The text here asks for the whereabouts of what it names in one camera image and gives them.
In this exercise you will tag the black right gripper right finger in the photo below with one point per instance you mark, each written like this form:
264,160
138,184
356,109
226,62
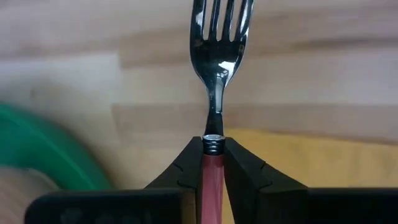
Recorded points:
245,168

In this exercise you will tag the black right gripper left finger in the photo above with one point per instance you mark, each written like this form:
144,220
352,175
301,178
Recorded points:
186,168

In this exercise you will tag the yellow cloth napkin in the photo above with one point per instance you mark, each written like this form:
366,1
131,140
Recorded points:
326,161

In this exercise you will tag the green round plate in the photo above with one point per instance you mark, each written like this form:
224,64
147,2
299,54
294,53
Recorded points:
40,146

